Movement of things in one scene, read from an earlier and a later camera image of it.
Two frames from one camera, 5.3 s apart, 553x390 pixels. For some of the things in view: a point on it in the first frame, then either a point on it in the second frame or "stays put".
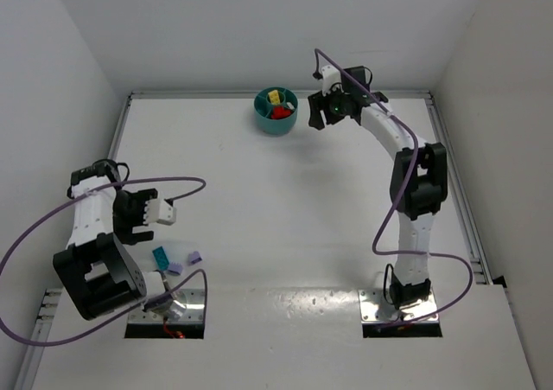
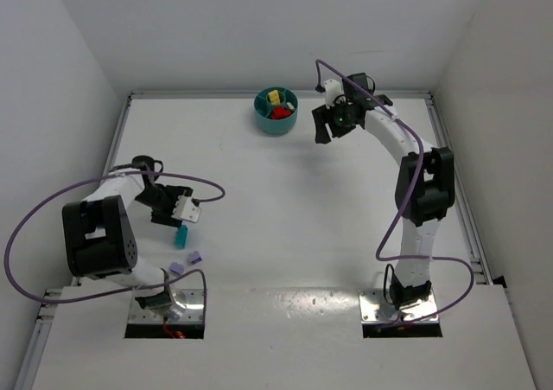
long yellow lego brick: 274,96 stays put
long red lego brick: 278,112 stays put
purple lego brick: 193,258 stays put
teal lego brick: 161,258 -> 181,237
